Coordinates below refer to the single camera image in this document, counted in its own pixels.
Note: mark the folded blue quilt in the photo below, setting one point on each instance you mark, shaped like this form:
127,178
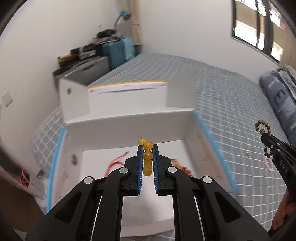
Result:
275,92

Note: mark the person's right hand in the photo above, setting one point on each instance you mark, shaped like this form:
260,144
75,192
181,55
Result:
282,215

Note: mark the stack of dark devices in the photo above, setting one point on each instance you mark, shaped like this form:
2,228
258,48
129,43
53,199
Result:
81,52

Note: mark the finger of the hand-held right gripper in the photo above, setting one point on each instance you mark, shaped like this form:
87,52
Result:
269,139
281,164

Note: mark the bed with grey checked sheet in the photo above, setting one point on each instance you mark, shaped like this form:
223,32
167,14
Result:
219,104

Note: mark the printed cardboard box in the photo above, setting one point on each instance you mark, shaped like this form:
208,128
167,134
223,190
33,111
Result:
138,106

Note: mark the blue desk lamp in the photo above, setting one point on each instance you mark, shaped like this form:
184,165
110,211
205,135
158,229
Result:
124,15

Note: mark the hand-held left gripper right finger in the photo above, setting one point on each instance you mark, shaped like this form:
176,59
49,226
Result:
155,166

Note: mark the dark framed window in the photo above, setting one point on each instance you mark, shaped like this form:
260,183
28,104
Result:
266,23

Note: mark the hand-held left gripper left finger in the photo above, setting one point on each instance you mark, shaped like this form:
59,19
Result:
139,166

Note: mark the beige curtain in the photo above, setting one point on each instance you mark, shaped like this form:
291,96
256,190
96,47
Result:
135,14

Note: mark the teal suitcase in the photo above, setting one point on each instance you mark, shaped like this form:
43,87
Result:
115,51

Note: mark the pile of dark clutter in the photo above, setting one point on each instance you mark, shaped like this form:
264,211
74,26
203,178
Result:
105,33

